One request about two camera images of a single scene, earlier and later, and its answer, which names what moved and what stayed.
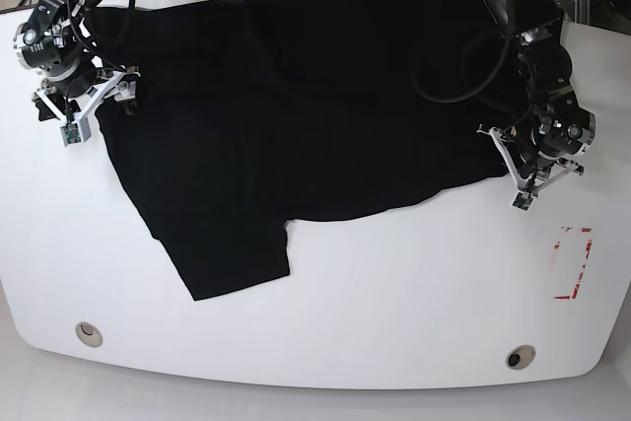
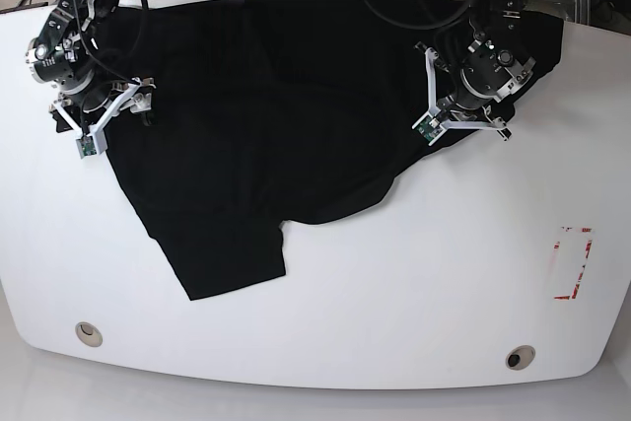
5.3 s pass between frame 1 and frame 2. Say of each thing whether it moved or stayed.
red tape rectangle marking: stayed
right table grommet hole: stayed
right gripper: moved
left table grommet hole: stayed
